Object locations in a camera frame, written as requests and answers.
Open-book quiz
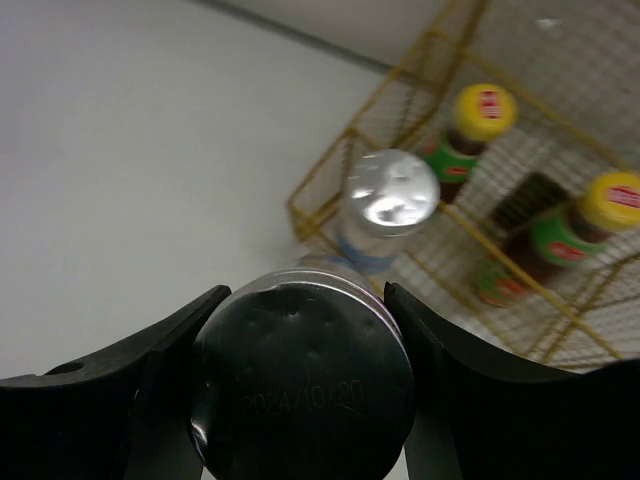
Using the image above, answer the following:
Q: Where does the silver-lid shaker jar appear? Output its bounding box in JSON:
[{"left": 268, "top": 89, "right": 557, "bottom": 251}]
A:
[
  {"left": 335, "top": 149, "right": 440, "bottom": 274},
  {"left": 189, "top": 254, "right": 416, "bottom": 479}
]

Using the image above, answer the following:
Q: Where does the sauce bottle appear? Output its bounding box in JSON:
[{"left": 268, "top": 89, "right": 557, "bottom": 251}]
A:
[
  {"left": 421, "top": 83, "right": 517, "bottom": 204},
  {"left": 489, "top": 171, "right": 639, "bottom": 286}
]

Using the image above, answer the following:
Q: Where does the yellow wire rack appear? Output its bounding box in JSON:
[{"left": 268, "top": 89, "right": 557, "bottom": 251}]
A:
[{"left": 287, "top": 1, "right": 639, "bottom": 371}]

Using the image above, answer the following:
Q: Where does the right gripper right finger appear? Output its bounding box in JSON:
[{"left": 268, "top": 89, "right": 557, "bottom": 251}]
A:
[{"left": 384, "top": 283, "right": 639, "bottom": 479}]

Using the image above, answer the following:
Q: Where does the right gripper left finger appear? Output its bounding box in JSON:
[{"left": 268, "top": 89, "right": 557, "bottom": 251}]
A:
[{"left": 1, "top": 286, "right": 231, "bottom": 479}]

